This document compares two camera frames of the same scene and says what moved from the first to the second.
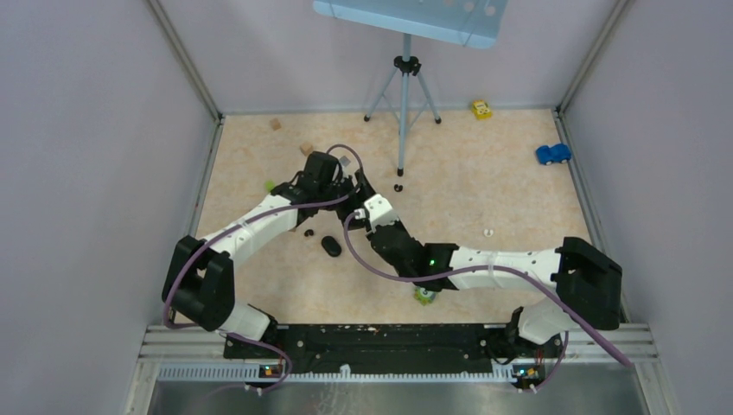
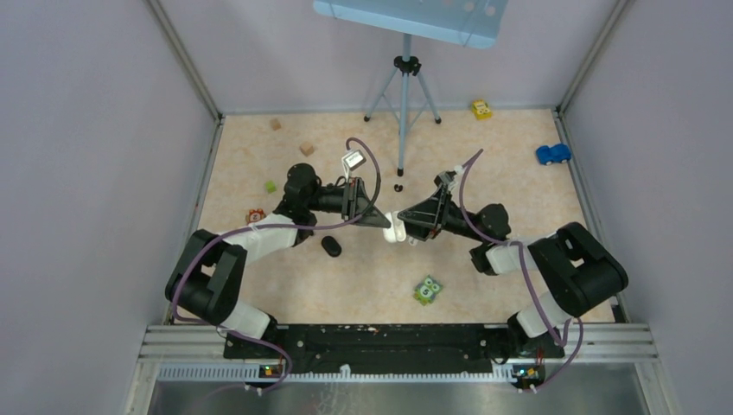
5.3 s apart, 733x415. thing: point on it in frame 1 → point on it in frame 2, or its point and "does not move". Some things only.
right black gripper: (398, 226) → (430, 215)
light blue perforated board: (474, 23) does not move
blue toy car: (557, 153) does not move
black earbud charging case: (331, 245) does not move
